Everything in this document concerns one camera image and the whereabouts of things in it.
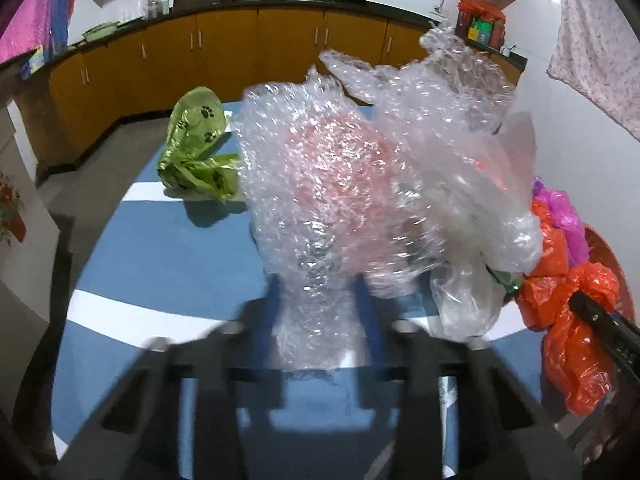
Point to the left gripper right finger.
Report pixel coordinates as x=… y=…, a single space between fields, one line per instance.
x=503 y=432

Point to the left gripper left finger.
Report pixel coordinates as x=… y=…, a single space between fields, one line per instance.
x=133 y=433

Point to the large orange plastic bag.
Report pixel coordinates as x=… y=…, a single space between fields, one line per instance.
x=571 y=358

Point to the clear bubble wrap sheet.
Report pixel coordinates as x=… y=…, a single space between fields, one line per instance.
x=355 y=170

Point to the red plastic trash basket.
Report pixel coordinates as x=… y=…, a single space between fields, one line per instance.
x=600 y=252

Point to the wooden lower kitchen cabinets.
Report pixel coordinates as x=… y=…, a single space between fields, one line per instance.
x=70 y=104

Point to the small orange plastic bag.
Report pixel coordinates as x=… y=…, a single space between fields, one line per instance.
x=553 y=261

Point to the blue white striped tablecloth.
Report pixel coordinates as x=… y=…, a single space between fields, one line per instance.
x=168 y=267

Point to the small green plastic scrap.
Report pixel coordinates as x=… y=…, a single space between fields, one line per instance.
x=511 y=282

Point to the clear plastic bag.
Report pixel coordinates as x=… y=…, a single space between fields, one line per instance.
x=467 y=296

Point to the magenta plastic bag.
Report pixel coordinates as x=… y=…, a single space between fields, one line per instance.
x=564 y=217

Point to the flower sticker white cabinet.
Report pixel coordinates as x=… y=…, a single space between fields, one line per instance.
x=29 y=236

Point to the green paw print bag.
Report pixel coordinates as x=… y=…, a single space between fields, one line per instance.
x=192 y=160

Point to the pink floral hanging cloth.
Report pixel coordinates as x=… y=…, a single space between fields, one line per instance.
x=597 y=55

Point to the white cup on counter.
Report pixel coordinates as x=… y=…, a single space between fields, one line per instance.
x=507 y=51

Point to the red bag with containers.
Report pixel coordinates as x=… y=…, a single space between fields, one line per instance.
x=481 y=21

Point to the green basin on counter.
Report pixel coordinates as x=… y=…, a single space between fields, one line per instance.
x=100 y=31

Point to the clear jar on counter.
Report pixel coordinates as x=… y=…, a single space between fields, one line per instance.
x=155 y=8

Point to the magenta blue hanging cloth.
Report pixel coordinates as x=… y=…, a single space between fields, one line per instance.
x=40 y=26

